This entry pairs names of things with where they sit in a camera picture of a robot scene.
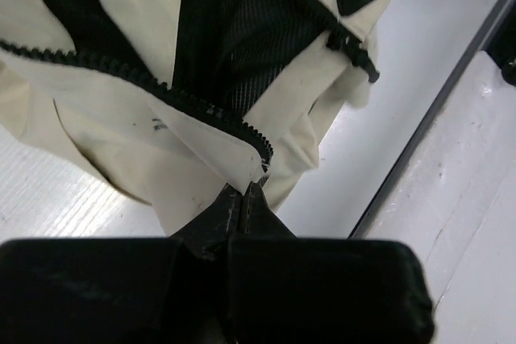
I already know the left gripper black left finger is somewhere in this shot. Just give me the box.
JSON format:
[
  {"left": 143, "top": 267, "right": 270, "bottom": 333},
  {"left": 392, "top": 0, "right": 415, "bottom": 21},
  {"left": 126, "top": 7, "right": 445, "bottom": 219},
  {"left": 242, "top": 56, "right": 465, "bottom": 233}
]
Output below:
[{"left": 1, "top": 186, "right": 242, "bottom": 343}]

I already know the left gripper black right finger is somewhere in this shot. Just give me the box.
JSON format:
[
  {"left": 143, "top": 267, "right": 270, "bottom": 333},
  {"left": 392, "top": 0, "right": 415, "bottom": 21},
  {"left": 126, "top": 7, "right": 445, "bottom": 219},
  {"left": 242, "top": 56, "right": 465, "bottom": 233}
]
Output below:
[{"left": 226, "top": 184, "right": 435, "bottom": 343}]

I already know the beige jacket black lining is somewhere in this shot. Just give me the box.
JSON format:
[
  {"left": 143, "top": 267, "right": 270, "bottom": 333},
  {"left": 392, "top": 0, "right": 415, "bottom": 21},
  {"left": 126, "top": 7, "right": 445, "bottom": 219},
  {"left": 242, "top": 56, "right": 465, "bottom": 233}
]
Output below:
[{"left": 1, "top": 0, "right": 391, "bottom": 234}]

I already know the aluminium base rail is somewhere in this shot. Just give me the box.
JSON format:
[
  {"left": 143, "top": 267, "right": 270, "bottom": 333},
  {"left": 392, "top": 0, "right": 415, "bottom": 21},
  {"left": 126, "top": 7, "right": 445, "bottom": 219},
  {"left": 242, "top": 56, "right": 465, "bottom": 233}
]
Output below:
[{"left": 349, "top": 0, "right": 515, "bottom": 238}]

